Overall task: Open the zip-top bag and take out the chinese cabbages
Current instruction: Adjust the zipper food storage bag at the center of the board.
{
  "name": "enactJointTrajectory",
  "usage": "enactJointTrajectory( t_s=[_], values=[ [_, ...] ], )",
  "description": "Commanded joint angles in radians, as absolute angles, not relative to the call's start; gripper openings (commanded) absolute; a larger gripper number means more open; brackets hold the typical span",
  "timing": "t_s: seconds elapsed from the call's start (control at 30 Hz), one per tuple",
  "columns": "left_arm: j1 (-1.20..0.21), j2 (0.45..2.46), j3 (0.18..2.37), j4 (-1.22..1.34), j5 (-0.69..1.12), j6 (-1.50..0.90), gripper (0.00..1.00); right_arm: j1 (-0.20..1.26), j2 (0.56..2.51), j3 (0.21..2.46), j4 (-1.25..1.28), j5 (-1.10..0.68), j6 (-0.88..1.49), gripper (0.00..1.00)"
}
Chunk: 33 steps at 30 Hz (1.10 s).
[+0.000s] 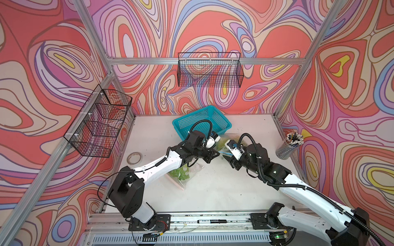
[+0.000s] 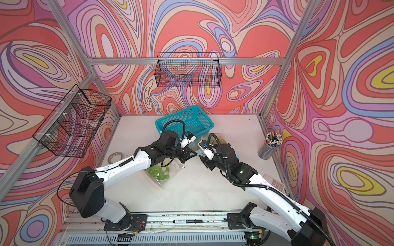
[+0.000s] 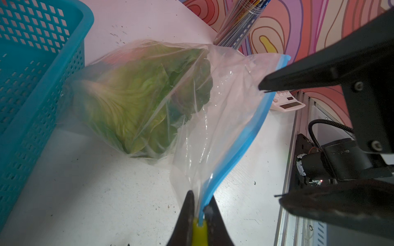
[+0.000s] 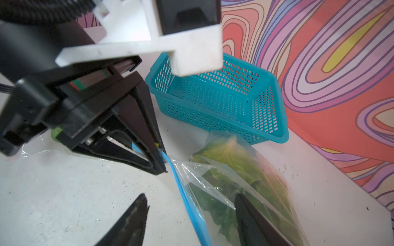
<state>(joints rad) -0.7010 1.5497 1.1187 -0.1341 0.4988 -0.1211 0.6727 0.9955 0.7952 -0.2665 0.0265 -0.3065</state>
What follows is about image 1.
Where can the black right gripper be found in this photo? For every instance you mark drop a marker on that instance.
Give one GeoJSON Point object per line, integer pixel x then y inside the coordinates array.
{"type": "Point", "coordinates": [234, 163]}

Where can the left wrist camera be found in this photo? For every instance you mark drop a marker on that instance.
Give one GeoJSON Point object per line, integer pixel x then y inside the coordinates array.
{"type": "Point", "coordinates": [211, 142]}

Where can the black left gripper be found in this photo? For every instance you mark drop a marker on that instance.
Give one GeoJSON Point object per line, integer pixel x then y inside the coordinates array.
{"type": "Point", "coordinates": [211, 153]}

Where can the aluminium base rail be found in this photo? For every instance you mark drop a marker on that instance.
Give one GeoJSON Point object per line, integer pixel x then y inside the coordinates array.
{"type": "Point", "coordinates": [217, 228]}

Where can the white tape roll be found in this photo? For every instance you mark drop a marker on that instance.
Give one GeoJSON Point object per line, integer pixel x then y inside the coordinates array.
{"type": "Point", "coordinates": [134, 158]}

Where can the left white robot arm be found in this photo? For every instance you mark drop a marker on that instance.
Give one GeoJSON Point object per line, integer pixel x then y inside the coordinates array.
{"type": "Point", "coordinates": [127, 190]}

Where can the left black wire basket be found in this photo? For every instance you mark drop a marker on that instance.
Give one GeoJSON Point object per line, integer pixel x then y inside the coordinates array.
{"type": "Point", "coordinates": [103, 116]}

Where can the zip bag with pink slider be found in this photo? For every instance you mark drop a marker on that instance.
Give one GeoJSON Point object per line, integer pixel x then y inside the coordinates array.
{"type": "Point", "coordinates": [181, 176]}

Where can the black wire basket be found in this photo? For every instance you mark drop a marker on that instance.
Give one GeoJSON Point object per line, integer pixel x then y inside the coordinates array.
{"type": "Point", "coordinates": [210, 69]}
{"type": "Point", "coordinates": [103, 116]}

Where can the back black wire basket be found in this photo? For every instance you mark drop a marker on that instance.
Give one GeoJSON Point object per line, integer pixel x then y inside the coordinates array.
{"type": "Point", "coordinates": [210, 69]}

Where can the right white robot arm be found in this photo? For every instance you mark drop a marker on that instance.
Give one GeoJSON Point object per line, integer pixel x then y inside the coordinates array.
{"type": "Point", "coordinates": [333, 222]}

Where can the clear cup of pencils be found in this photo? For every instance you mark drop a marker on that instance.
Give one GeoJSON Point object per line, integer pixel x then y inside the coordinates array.
{"type": "Point", "coordinates": [292, 142]}

